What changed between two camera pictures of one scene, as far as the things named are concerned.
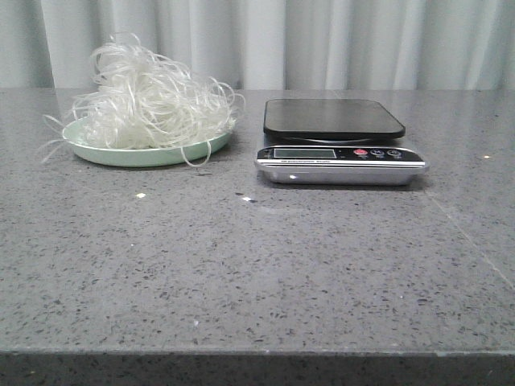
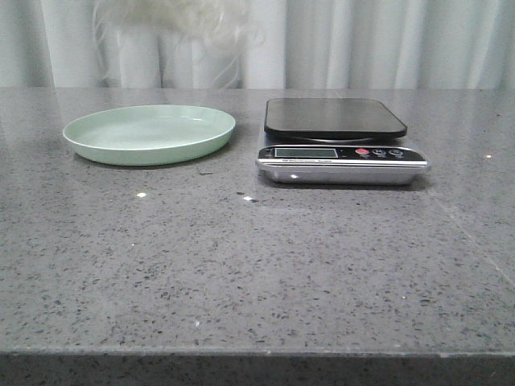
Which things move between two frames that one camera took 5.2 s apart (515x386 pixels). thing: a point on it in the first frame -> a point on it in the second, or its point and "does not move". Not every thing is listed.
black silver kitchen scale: x=327 y=141 does not move
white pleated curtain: x=270 y=44 does not move
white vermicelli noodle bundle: x=143 y=100 -> x=217 y=25
